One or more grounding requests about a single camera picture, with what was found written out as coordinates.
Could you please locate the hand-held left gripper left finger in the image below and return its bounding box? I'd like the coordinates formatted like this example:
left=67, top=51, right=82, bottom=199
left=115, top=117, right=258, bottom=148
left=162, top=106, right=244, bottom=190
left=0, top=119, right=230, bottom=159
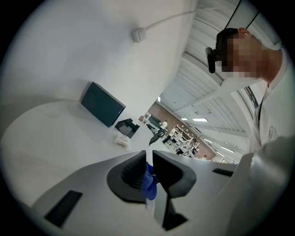
left=31, top=150, right=166, bottom=236

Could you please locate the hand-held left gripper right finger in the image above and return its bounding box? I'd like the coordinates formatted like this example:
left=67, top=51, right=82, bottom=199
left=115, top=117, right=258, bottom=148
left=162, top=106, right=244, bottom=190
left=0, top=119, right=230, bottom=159
left=153, top=150, right=238, bottom=236

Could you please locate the blue cloth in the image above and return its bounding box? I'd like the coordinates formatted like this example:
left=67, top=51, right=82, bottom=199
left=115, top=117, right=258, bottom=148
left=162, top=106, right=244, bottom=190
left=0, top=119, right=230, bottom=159
left=142, top=161, right=159, bottom=201

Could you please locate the round white table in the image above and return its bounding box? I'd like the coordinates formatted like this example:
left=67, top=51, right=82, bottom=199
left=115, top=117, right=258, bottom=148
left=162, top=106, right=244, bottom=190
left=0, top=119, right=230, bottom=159
left=1, top=99, right=162, bottom=208

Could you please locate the wooden display shelf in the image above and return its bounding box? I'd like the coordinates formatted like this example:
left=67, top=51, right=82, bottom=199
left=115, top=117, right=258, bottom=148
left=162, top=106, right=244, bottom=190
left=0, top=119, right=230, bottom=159
left=174, top=124, right=193, bottom=139

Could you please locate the clear plastic bag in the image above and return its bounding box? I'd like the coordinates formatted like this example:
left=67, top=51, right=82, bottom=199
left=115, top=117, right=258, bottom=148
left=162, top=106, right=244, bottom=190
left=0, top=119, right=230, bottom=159
left=112, top=133, right=130, bottom=148

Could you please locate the black office chair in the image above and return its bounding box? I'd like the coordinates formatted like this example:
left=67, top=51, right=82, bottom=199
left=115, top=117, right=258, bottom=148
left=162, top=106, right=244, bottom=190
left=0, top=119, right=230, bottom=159
left=148, top=130, right=166, bottom=146

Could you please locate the black open box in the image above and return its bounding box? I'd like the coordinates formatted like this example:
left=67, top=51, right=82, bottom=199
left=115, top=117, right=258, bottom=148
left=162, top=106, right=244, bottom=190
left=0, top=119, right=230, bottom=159
left=114, top=118, right=141, bottom=139

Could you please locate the dark green box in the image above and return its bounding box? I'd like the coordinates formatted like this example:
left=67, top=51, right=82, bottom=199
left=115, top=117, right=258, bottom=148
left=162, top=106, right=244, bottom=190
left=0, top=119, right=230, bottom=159
left=80, top=82, right=127, bottom=128

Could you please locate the dark mezzanine railing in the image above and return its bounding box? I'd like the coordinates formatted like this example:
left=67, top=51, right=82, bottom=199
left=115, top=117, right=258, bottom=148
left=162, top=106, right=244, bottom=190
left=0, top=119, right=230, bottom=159
left=244, top=86, right=260, bottom=109

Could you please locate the person's white printed shirt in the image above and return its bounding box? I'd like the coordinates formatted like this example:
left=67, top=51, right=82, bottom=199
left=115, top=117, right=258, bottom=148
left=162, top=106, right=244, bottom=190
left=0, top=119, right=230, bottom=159
left=253, top=43, right=292, bottom=153

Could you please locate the person's head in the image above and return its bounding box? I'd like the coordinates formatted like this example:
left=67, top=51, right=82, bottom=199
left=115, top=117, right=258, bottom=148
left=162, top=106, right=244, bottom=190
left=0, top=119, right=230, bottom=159
left=216, top=27, right=283, bottom=85

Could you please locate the black neck lanyard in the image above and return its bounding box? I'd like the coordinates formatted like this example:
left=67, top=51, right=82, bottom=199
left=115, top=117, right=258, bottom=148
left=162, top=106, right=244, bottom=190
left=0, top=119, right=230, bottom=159
left=258, top=96, right=265, bottom=130

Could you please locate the black head-worn camera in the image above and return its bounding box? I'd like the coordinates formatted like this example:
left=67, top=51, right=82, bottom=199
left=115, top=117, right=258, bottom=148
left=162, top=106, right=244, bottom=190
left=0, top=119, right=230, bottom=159
left=205, top=47, right=219, bottom=74

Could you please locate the white wall switch box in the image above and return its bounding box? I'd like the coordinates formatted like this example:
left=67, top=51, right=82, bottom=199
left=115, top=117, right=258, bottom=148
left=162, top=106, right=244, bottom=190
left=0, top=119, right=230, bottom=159
left=131, top=27, right=147, bottom=44

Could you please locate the white wall cable conduit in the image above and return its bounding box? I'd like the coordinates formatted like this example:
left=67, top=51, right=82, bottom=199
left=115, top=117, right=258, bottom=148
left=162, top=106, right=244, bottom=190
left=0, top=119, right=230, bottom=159
left=144, top=6, right=226, bottom=30

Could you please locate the black lamp suspension cable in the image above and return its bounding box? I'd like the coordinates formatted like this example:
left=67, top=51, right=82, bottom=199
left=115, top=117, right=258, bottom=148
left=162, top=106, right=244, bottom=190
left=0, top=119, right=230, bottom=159
left=245, top=9, right=261, bottom=30
left=225, top=0, right=242, bottom=28

